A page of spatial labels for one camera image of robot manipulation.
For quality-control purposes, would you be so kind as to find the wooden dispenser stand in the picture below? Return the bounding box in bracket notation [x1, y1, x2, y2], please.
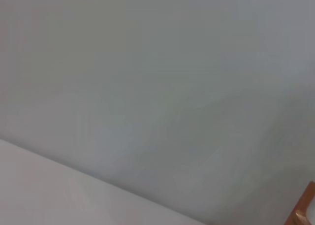
[284, 180, 315, 225]

